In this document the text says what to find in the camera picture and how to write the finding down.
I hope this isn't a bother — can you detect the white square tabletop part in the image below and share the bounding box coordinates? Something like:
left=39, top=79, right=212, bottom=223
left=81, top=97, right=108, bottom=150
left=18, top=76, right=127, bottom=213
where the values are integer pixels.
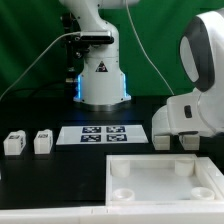
left=106, top=154, right=224, bottom=206

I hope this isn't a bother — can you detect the white front rail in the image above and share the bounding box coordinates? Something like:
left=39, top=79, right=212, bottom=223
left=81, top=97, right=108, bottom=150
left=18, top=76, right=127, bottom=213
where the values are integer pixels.
left=0, top=201, right=224, bottom=224

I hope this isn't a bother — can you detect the white sheet with tags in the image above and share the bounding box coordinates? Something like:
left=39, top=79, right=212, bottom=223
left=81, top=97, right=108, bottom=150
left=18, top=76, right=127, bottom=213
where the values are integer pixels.
left=56, top=125, right=148, bottom=146

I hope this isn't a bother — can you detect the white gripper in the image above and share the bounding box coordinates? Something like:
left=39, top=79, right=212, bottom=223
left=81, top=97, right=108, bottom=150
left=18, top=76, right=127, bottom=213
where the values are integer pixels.
left=151, top=94, right=224, bottom=138

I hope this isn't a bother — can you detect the grey cable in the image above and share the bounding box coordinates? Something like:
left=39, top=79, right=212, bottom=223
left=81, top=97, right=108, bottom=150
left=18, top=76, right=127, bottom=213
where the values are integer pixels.
left=0, top=31, right=82, bottom=101
left=124, top=0, right=176, bottom=96

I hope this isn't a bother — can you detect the black camera on mount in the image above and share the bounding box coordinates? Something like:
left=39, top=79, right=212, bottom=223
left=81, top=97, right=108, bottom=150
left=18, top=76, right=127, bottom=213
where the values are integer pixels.
left=80, top=31, right=114, bottom=44

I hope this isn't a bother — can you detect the white obstacle fixture right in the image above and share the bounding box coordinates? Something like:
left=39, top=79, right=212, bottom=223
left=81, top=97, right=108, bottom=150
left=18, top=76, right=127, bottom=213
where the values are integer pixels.
left=199, top=157, right=224, bottom=198

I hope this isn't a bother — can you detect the grey cable right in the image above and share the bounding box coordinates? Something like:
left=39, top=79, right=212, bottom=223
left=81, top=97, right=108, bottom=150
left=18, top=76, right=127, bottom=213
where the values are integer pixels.
left=124, top=0, right=176, bottom=96

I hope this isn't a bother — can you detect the grey cable left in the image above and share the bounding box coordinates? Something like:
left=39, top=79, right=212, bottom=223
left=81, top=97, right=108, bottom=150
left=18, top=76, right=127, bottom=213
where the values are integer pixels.
left=0, top=31, right=82, bottom=101

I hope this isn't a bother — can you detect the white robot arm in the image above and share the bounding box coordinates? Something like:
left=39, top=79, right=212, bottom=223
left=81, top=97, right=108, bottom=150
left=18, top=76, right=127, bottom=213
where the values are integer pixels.
left=59, top=0, right=224, bottom=137

